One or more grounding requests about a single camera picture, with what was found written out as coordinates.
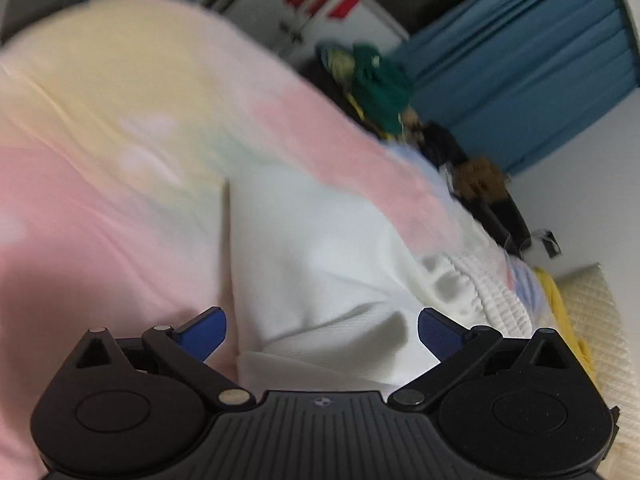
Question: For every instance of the green clothes pile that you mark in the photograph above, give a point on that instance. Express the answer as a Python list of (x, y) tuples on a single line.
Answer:
[(385, 85)]

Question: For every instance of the wall socket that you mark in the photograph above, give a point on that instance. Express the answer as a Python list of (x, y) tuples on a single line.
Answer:
[(551, 244)]

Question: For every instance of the black furniture with clutter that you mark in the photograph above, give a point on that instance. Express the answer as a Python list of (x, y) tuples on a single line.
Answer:
[(495, 215)]

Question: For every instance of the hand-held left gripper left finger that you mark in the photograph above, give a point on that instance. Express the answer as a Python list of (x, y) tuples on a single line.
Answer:
[(202, 334)]

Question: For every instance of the yellow green cloth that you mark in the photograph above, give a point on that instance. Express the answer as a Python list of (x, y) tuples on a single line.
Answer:
[(340, 62)]

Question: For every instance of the white sweatshirt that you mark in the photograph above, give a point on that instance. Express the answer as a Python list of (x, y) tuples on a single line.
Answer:
[(325, 270)]

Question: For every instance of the pastel pink bed sheet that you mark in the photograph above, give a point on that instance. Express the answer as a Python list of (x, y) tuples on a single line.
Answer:
[(100, 150)]

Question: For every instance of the brown cardboard box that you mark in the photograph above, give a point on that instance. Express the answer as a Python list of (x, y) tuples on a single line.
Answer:
[(480, 177)]

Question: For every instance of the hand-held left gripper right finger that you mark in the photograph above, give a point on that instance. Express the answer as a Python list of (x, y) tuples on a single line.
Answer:
[(440, 334)]

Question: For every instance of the blue curtain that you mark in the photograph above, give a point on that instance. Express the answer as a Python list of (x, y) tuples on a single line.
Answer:
[(525, 70)]

